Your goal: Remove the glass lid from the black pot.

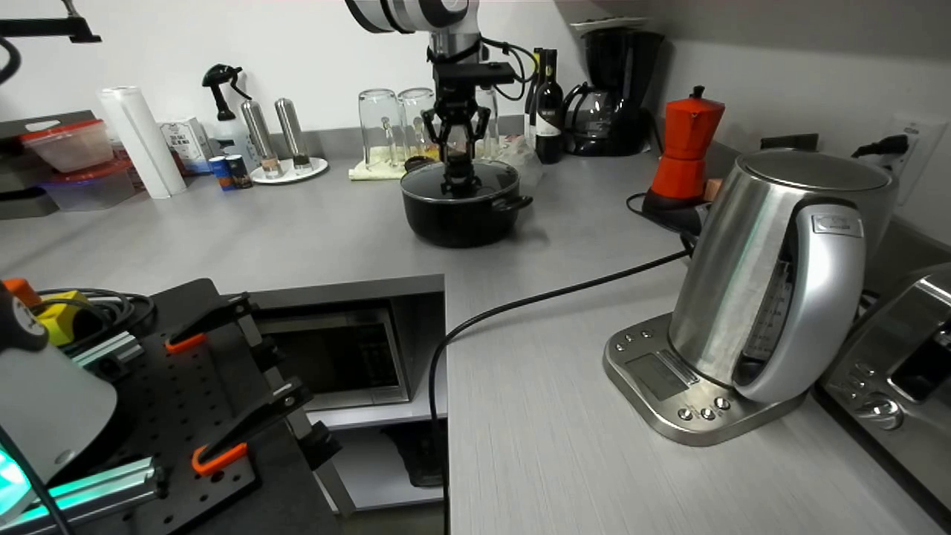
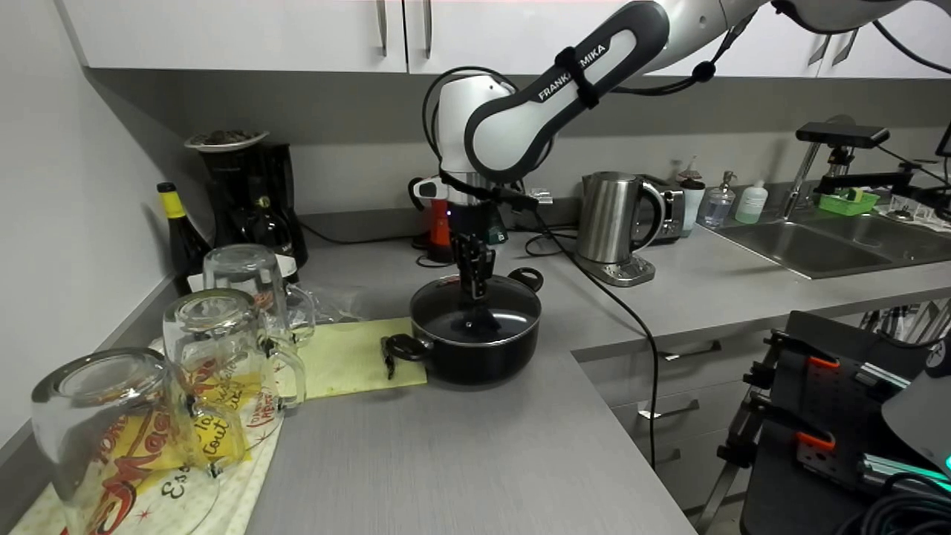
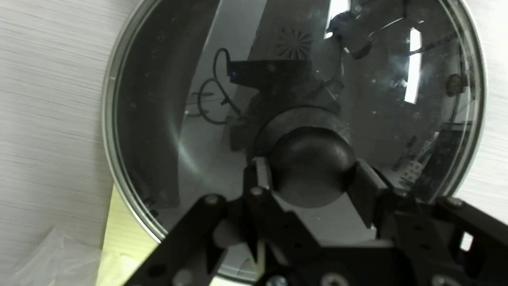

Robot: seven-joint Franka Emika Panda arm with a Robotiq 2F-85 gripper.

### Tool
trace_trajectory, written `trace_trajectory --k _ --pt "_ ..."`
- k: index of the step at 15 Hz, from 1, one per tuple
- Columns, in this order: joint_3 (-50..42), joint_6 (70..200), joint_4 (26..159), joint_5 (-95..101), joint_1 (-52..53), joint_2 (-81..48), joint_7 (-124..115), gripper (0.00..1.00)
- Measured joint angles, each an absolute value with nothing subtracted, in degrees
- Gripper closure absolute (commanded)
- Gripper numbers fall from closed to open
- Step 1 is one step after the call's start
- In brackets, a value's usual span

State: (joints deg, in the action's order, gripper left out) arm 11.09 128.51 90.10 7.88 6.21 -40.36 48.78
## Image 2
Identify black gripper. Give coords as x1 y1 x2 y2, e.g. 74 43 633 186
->
452 202 505 296

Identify glass lid with black knob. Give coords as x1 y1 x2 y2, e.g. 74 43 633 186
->
409 277 539 348

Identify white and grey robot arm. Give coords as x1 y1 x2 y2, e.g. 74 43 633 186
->
422 0 909 303

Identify black cooking pot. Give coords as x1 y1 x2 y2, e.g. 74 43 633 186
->
380 268 544 385

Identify red and white bottle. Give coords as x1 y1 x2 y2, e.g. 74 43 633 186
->
406 179 452 262

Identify stainless steel electric kettle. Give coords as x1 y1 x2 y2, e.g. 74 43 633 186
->
575 171 664 287

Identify yellow green dish mat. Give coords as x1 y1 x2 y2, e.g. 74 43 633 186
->
296 318 428 401

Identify silver four-slot toaster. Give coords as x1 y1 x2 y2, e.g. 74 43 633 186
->
649 179 703 242

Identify upturned glass mug back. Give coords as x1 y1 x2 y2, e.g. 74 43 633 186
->
202 242 314 342

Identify upturned glass mug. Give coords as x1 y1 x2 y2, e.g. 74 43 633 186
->
202 242 314 342
164 287 305 468
30 348 217 535

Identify black coffee maker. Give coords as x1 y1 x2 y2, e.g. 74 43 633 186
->
183 129 309 265

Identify grey lower cabinet drawers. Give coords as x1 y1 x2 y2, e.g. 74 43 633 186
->
575 318 783 516

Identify upturned glass mug middle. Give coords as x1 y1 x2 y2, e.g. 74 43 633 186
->
164 287 305 468

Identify white soap bottle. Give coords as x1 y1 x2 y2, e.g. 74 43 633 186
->
734 180 770 222

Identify stainless steel sink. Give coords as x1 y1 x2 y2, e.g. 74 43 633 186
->
722 217 951 280

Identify green object by sink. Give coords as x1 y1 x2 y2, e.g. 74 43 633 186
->
819 186 878 217

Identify patterned yellow dish towel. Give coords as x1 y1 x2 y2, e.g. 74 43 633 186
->
9 336 290 535

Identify upturned glass mug front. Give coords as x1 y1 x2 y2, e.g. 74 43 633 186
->
30 348 217 535

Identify black tripod with orange clamps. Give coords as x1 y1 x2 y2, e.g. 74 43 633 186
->
694 312 951 535

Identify white upper cabinets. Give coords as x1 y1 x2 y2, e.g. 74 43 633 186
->
52 0 948 76

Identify black power cable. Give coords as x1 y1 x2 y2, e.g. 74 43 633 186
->
522 202 664 468

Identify black camera on stand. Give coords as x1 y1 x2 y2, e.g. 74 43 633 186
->
783 119 911 211

